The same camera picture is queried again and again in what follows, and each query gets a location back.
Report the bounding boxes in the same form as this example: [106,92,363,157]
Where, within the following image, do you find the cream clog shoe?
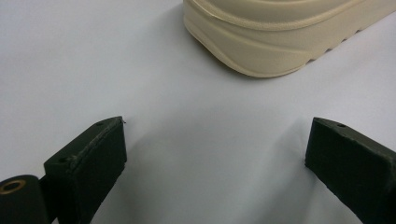
[182,0,396,78]

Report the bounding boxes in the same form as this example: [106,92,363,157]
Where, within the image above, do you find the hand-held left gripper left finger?
[43,116,128,224]

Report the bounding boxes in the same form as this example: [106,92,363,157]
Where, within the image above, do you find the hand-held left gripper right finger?
[304,117,396,224]

